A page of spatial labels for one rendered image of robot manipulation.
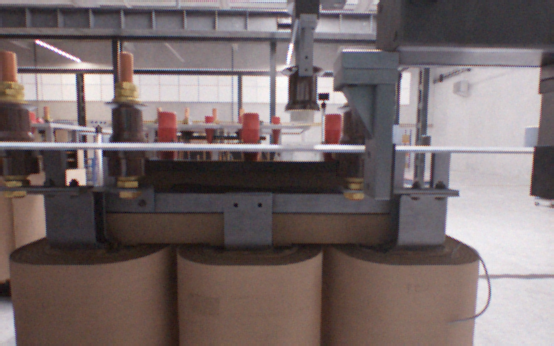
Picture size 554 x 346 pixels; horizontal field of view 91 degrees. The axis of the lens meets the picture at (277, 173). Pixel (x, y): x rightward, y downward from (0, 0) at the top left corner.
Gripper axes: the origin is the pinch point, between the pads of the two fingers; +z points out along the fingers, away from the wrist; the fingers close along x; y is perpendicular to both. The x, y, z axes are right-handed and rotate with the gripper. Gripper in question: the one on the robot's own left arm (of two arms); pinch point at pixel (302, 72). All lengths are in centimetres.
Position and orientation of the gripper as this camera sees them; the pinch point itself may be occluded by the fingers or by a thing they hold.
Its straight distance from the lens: 64.3
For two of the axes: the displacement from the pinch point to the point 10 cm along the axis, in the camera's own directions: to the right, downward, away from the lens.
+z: -0.1, 10.0, 0.8
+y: -10.0, -0.1, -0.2
